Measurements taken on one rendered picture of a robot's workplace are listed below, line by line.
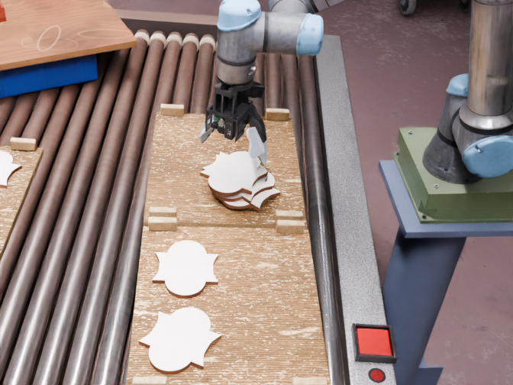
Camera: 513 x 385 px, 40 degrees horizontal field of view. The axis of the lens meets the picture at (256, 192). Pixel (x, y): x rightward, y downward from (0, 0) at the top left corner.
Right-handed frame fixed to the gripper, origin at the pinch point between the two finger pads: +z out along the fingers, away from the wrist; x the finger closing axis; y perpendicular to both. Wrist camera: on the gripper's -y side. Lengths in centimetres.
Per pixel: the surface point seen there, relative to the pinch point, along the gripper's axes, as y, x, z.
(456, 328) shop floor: -74, 58, 105
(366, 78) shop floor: -222, -27, 105
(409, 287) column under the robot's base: -25, 42, 44
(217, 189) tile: 6.8, -0.1, 5.4
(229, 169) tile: -0.5, -1.2, 5.4
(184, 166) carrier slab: -2.1, -13.5, 10.9
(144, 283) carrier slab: 32.9, -1.9, 10.9
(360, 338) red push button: 24.2, 39.5, 11.6
